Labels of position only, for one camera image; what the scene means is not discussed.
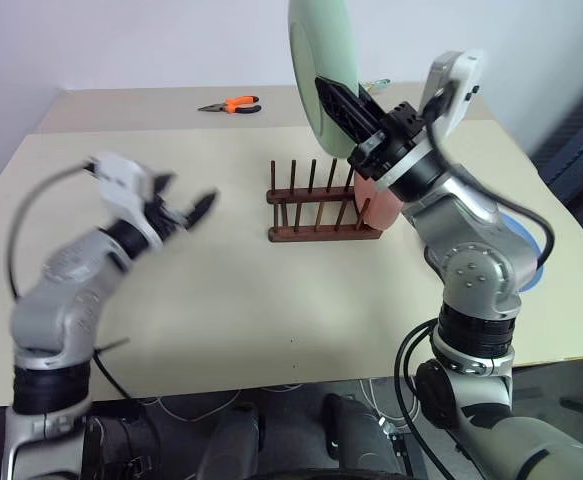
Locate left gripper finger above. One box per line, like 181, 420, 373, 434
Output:
152, 172, 177, 202
184, 187, 221, 230

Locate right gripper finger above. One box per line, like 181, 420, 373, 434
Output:
358, 84, 388, 120
314, 77, 389, 147

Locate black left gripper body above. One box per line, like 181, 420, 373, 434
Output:
143, 192, 193, 237

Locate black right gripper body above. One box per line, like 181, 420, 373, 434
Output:
347, 101, 428, 182

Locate green plate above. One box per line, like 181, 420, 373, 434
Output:
286, 0, 361, 157

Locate wooden dish rack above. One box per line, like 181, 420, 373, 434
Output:
264, 158, 385, 244

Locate pink plate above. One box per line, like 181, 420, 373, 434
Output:
352, 168, 403, 232

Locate blue plate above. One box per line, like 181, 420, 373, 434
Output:
499, 209, 548, 292

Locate dark rounded robot leg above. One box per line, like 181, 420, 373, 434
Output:
322, 393, 405, 480
198, 401, 263, 480

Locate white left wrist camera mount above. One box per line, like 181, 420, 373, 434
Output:
87, 151, 166, 247

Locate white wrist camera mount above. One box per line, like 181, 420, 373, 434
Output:
417, 48, 488, 137
87, 151, 166, 247

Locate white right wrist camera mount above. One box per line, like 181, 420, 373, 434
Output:
417, 48, 488, 137

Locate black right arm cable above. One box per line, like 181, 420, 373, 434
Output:
422, 79, 556, 267

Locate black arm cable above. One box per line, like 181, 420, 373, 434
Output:
4, 163, 103, 302
422, 79, 556, 267

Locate orange handled pliers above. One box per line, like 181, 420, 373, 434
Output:
196, 94, 263, 117

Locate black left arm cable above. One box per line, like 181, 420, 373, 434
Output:
4, 163, 103, 302

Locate black metal frame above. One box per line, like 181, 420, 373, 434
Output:
534, 77, 583, 204

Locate white floor wires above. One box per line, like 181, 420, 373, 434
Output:
138, 382, 302, 426

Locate black cable bundle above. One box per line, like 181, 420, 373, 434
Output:
393, 318, 460, 480

